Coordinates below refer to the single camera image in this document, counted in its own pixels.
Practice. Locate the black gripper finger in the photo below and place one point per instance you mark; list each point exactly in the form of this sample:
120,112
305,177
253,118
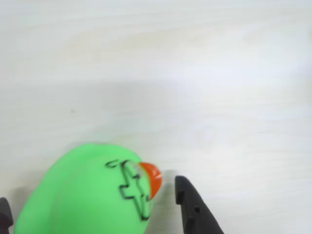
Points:
195,209
5,215

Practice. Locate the green rubber duck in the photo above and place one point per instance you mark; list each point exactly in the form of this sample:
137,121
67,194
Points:
73,190

